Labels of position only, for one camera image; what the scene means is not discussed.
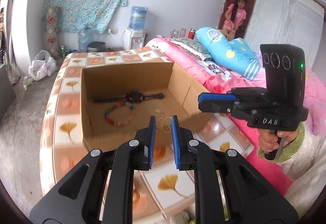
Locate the blue patterned pillow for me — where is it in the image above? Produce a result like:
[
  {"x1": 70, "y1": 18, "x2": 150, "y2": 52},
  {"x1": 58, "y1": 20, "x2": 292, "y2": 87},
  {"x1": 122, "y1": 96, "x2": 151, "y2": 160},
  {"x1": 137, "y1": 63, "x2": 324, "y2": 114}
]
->
[{"x1": 197, "y1": 27, "x2": 261, "y2": 81}]

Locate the grey green patterned pillow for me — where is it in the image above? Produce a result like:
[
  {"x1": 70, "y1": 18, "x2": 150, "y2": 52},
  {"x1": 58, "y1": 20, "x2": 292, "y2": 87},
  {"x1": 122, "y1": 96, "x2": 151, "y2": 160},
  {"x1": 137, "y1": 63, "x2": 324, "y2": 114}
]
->
[{"x1": 169, "y1": 37, "x2": 212, "y2": 62}]

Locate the person's right hand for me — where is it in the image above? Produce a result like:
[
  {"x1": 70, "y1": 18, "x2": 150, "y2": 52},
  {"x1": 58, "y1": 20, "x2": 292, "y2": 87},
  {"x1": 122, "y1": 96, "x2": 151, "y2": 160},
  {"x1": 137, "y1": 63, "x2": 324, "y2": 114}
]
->
[{"x1": 258, "y1": 129, "x2": 298, "y2": 154}]

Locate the white plastic bag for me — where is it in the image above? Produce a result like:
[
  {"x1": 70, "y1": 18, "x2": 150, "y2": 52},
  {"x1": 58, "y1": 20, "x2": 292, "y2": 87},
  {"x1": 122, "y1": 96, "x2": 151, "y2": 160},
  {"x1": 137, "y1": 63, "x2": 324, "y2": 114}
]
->
[{"x1": 28, "y1": 50, "x2": 58, "y2": 81}]

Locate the pink floral blanket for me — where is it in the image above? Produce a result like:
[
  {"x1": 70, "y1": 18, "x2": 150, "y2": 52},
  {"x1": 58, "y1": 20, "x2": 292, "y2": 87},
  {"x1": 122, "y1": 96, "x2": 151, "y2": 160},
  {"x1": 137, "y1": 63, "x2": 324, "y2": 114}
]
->
[{"x1": 145, "y1": 36, "x2": 326, "y2": 198}]

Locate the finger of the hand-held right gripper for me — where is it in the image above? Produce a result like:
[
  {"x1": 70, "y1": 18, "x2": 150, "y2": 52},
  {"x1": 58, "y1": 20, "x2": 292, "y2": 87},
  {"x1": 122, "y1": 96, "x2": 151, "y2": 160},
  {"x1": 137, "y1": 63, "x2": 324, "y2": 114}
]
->
[
  {"x1": 199, "y1": 100, "x2": 268, "y2": 123},
  {"x1": 198, "y1": 87, "x2": 267, "y2": 103}
]

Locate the multicoloured bead bracelet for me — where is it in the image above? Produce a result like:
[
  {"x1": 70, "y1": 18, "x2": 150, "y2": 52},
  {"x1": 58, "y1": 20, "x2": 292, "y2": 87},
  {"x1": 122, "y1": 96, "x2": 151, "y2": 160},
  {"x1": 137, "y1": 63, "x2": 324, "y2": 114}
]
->
[{"x1": 104, "y1": 102, "x2": 135, "y2": 127}]

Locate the blue water dispenser bottle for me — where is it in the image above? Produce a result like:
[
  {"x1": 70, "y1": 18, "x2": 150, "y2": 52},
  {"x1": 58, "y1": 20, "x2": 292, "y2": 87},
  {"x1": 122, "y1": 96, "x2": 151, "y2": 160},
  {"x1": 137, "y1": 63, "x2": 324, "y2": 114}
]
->
[{"x1": 128, "y1": 6, "x2": 148, "y2": 32}]

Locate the rolled patterned mat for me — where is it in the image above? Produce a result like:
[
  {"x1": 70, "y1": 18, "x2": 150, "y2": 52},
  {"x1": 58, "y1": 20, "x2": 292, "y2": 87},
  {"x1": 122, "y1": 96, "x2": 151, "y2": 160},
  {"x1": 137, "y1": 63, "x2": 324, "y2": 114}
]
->
[{"x1": 42, "y1": 7, "x2": 62, "y2": 58}]

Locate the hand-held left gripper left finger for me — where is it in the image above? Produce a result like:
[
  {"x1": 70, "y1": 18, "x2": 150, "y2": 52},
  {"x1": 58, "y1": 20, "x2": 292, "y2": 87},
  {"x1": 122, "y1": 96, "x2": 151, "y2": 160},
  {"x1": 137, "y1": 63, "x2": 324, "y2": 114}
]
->
[{"x1": 29, "y1": 115, "x2": 156, "y2": 224}]

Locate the dark grey cabinet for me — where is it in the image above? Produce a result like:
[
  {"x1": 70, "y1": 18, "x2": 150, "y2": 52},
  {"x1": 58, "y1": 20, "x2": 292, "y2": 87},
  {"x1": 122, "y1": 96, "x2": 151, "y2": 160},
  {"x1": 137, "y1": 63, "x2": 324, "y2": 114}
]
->
[{"x1": 0, "y1": 64, "x2": 17, "y2": 120}]

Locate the metal trash bin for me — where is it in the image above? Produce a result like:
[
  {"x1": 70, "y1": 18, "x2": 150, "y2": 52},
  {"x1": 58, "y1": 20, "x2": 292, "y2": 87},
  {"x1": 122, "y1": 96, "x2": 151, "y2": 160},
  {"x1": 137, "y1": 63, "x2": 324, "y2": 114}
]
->
[{"x1": 87, "y1": 41, "x2": 106, "y2": 53}]

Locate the clear water jug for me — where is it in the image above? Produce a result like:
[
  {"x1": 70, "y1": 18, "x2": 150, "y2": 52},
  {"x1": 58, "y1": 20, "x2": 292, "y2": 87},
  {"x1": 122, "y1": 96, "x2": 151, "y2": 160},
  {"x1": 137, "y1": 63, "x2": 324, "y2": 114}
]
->
[{"x1": 78, "y1": 27, "x2": 96, "y2": 53}]

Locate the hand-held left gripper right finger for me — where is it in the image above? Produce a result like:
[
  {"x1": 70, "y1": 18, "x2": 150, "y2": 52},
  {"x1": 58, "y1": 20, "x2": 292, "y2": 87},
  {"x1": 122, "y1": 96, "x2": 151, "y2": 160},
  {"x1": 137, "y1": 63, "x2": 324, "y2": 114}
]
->
[{"x1": 171, "y1": 115, "x2": 299, "y2": 224}]

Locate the person's right forearm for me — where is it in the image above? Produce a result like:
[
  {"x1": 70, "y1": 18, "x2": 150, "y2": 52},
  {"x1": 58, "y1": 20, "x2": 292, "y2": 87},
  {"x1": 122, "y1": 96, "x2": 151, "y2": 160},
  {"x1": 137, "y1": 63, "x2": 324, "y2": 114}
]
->
[{"x1": 257, "y1": 122, "x2": 326, "y2": 217}]

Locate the white wardrobe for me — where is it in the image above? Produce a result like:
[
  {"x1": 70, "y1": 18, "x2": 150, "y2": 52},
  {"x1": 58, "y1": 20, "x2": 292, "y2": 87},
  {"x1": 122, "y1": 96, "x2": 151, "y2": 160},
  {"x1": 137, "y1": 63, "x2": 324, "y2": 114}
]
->
[{"x1": 244, "y1": 0, "x2": 325, "y2": 67}]

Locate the brown cardboard box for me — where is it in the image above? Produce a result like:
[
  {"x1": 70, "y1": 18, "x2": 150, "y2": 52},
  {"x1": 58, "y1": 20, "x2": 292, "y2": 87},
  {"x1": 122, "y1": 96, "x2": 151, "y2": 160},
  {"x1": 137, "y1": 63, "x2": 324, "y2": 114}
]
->
[{"x1": 80, "y1": 61, "x2": 213, "y2": 152}]

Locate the white water dispenser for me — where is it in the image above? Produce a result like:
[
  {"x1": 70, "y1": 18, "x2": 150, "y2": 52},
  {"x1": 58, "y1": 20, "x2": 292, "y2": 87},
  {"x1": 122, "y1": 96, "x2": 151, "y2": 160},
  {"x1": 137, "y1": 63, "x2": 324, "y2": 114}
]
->
[{"x1": 122, "y1": 28, "x2": 146, "y2": 51}]

